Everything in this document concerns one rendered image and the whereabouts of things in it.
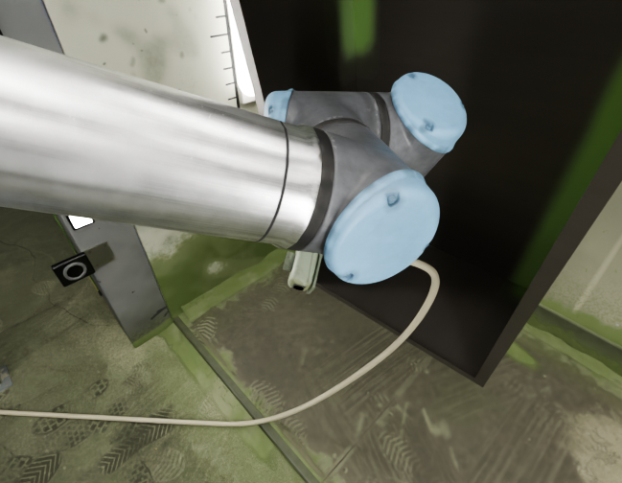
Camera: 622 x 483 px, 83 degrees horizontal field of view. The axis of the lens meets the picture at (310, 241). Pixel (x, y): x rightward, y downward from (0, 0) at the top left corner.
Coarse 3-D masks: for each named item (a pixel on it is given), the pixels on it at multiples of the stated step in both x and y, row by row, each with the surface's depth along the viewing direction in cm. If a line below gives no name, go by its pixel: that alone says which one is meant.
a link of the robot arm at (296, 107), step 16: (272, 96) 34; (288, 96) 34; (304, 96) 35; (320, 96) 35; (336, 96) 36; (352, 96) 36; (368, 96) 37; (272, 112) 33; (288, 112) 33; (304, 112) 33; (320, 112) 32; (336, 112) 32; (352, 112) 34; (368, 112) 35; (384, 112) 36; (384, 128) 36
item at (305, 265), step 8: (288, 256) 64; (296, 256) 64; (304, 256) 63; (312, 256) 63; (320, 256) 64; (288, 264) 64; (296, 264) 62; (304, 264) 62; (312, 264) 63; (296, 272) 62; (304, 272) 62; (312, 272) 62; (288, 280) 63; (296, 280) 61; (304, 280) 61; (312, 280) 63; (304, 288) 63; (312, 288) 62
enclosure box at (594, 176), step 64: (256, 0) 62; (320, 0) 74; (384, 0) 77; (448, 0) 69; (512, 0) 63; (576, 0) 58; (256, 64) 68; (320, 64) 82; (384, 64) 87; (448, 64) 77; (512, 64) 70; (576, 64) 63; (512, 128) 78; (576, 128) 70; (448, 192) 100; (512, 192) 88; (576, 192) 78; (448, 256) 116; (512, 256) 101; (384, 320) 105; (448, 320) 102; (512, 320) 66
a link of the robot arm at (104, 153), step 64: (0, 64) 15; (64, 64) 17; (0, 128) 15; (64, 128) 16; (128, 128) 17; (192, 128) 19; (256, 128) 21; (320, 128) 30; (0, 192) 17; (64, 192) 17; (128, 192) 18; (192, 192) 19; (256, 192) 20; (320, 192) 22; (384, 192) 22; (384, 256) 25
